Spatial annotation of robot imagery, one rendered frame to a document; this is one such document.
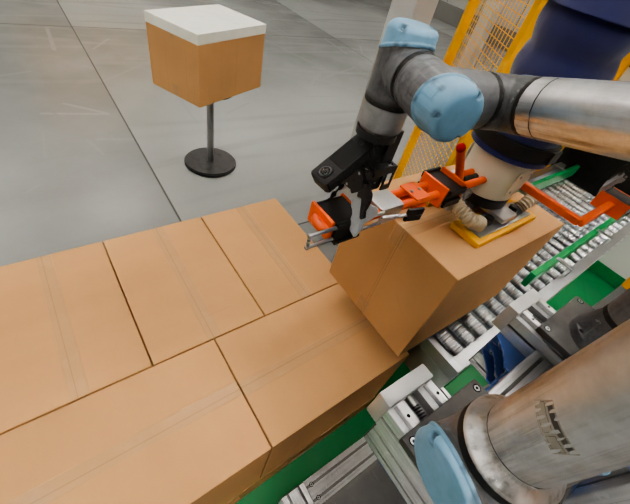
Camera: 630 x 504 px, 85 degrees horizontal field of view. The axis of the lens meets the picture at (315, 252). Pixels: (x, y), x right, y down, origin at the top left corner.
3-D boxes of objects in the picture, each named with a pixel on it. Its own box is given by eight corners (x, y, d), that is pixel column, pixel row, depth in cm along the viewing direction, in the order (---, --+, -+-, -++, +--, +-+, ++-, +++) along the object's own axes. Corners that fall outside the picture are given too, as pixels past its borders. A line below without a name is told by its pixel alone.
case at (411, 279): (428, 233, 164) (473, 159, 136) (496, 295, 144) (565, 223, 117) (328, 271, 133) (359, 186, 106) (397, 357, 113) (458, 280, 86)
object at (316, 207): (337, 210, 78) (343, 192, 74) (357, 231, 74) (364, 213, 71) (306, 219, 74) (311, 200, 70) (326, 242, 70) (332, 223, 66)
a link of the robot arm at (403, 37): (407, 30, 43) (378, 10, 49) (377, 114, 51) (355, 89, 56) (456, 39, 46) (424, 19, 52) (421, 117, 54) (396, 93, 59)
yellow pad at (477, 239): (508, 202, 119) (517, 190, 115) (533, 220, 114) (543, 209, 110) (448, 227, 101) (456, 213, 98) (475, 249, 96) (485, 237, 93)
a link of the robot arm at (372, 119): (385, 115, 52) (352, 91, 56) (375, 143, 55) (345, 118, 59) (418, 111, 56) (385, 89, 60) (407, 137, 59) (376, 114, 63)
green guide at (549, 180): (560, 168, 280) (568, 158, 274) (572, 175, 275) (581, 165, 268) (439, 215, 196) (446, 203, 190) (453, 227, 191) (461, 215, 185)
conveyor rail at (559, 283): (621, 230, 260) (643, 211, 247) (628, 235, 258) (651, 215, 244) (428, 381, 140) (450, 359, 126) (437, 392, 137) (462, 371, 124)
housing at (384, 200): (379, 202, 84) (386, 187, 81) (398, 219, 81) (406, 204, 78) (358, 208, 81) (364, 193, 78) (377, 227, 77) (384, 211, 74)
